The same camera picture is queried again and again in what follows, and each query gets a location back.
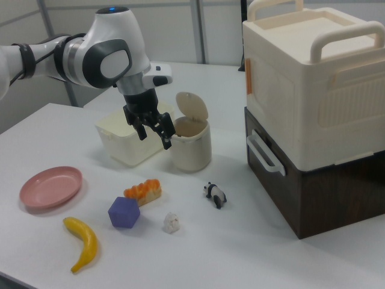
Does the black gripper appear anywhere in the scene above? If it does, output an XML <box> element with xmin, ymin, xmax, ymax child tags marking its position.
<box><xmin>122</xmin><ymin>89</ymin><xmax>177</xmax><ymax>151</ymax></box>

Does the cream lidded trash can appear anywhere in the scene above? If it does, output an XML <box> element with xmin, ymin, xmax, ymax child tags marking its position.
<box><xmin>169</xmin><ymin>91</ymin><xmax>212</xmax><ymax>173</ymax></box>

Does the cream open storage bin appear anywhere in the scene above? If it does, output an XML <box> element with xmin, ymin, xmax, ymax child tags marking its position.
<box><xmin>95</xmin><ymin>101</ymin><xmax>177</xmax><ymax>168</ymax></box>

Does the toy bread loaf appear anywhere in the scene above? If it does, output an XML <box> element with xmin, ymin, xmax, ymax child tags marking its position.
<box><xmin>123</xmin><ymin>178</ymin><xmax>164</xmax><ymax>207</ymax></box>

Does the purple cube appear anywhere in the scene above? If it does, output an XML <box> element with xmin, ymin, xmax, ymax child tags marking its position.
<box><xmin>107</xmin><ymin>196</ymin><xmax>141</xmax><ymax>230</ymax></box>

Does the panda figurine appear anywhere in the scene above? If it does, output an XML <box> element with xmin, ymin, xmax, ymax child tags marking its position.
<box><xmin>202</xmin><ymin>181</ymin><xmax>228</xmax><ymax>210</ymax></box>

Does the small white figurine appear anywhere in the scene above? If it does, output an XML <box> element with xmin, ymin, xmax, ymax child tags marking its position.
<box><xmin>162</xmin><ymin>211</ymin><xmax>181</xmax><ymax>234</ymax></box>

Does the black pole with clamp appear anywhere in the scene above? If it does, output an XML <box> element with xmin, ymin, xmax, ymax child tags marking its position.
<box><xmin>239</xmin><ymin>0</ymin><xmax>247</xmax><ymax>72</ymax></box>

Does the pink plate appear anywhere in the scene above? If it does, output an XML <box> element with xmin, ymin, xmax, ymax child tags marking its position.
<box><xmin>19</xmin><ymin>166</ymin><xmax>84</xmax><ymax>211</ymax></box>

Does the yellow toy banana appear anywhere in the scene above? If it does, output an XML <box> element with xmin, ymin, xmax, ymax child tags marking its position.
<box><xmin>62</xmin><ymin>216</ymin><xmax>99</xmax><ymax>274</ymax></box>

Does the dark brown drawer box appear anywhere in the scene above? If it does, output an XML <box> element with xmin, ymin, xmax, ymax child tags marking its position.
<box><xmin>244</xmin><ymin>107</ymin><xmax>385</xmax><ymax>240</ymax></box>

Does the copper bar handle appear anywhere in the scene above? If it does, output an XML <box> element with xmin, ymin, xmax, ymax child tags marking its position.
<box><xmin>245</xmin><ymin>58</ymin><xmax>254</xmax><ymax>95</ymax></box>

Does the white drawer handle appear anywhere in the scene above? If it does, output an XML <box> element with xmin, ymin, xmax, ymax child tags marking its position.
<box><xmin>245</xmin><ymin>128</ymin><xmax>286</xmax><ymax>176</ymax></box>

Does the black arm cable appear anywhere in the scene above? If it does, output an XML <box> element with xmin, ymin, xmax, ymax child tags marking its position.
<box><xmin>8</xmin><ymin>32</ymin><xmax>88</xmax><ymax>88</ymax></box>

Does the white appliance with handle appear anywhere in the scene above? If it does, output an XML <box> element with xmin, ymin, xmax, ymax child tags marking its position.
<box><xmin>242</xmin><ymin>0</ymin><xmax>385</xmax><ymax>169</ymax></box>

